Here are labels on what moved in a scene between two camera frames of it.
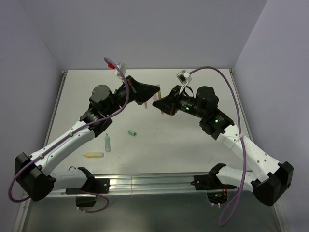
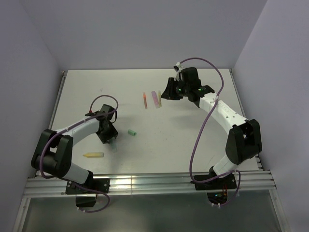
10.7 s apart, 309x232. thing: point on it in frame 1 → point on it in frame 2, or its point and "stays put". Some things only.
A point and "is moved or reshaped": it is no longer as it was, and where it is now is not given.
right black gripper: [169, 103] → [169, 93]
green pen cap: [132, 132] stays put
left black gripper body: [120, 97] → [106, 135]
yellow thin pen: [160, 97] is moved or reshaped
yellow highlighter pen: [94, 154] stays put
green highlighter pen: [107, 142] → [114, 147]
